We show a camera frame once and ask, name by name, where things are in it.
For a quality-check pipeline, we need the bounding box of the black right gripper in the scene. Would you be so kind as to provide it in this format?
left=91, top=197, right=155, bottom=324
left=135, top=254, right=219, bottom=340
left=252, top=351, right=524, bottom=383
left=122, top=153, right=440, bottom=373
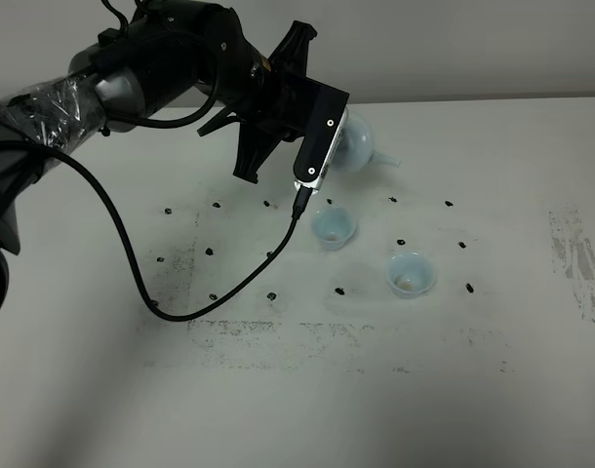
left=198, top=20, right=317, bottom=184

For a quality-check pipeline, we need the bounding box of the pale blue teacup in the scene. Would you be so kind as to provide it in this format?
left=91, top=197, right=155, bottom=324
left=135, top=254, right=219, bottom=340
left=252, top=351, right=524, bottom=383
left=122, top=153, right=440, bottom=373
left=385, top=252, right=437, bottom=299
left=310, top=206, right=358, bottom=252

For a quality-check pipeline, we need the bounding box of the pale blue near teacup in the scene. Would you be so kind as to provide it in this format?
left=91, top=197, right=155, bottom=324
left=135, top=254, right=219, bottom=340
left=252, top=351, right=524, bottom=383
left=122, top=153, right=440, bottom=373
left=385, top=252, right=437, bottom=299

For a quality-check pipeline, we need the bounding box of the pale blue far teacup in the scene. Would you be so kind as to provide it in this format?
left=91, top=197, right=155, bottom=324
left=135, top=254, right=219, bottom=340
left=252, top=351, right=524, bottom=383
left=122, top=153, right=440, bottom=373
left=310, top=206, right=358, bottom=252

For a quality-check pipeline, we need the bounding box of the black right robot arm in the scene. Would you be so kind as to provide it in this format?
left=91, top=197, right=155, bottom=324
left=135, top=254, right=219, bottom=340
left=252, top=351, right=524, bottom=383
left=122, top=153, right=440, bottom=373
left=0, top=1, right=348, bottom=309

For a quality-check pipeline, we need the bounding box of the pale blue porcelain teapot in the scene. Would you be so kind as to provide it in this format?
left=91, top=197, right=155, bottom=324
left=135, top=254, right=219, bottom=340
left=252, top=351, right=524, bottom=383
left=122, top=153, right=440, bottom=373
left=331, top=111, right=400, bottom=173

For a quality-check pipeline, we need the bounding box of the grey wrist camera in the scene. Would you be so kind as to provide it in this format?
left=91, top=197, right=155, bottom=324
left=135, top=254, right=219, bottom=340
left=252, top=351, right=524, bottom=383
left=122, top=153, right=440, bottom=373
left=294, top=79, right=349, bottom=191

